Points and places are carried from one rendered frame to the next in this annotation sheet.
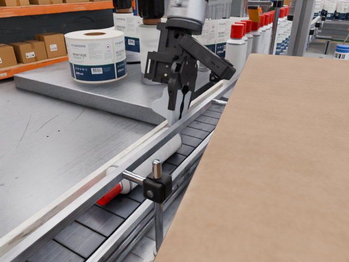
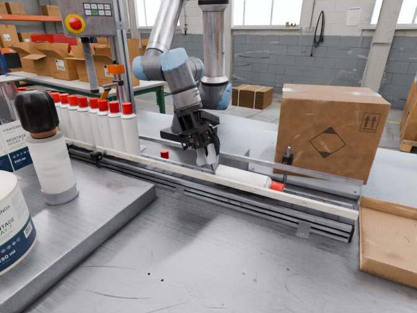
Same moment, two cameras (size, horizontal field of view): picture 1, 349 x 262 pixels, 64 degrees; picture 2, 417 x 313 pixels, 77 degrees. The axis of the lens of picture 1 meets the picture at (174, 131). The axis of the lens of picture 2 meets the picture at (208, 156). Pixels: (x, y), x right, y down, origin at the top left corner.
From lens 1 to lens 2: 92 cm
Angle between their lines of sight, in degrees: 81
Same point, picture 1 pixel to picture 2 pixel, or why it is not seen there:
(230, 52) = (134, 123)
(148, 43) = (64, 154)
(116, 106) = (115, 223)
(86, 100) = (75, 258)
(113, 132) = (160, 226)
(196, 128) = not seen: hidden behind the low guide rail
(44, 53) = not seen: outside the picture
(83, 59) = (11, 226)
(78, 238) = not seen: hidden behind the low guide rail
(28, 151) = (197, 285)
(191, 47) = (207, 115)
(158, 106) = (210, 159)
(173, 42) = (196, 118)
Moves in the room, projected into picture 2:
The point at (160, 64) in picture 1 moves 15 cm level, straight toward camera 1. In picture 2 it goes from (203, 133) to (255, 131)
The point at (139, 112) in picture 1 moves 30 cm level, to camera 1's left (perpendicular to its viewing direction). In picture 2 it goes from (137, 205) to (106, 305)
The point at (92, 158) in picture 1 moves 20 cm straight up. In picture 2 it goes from (207, 231) to (207, 164)
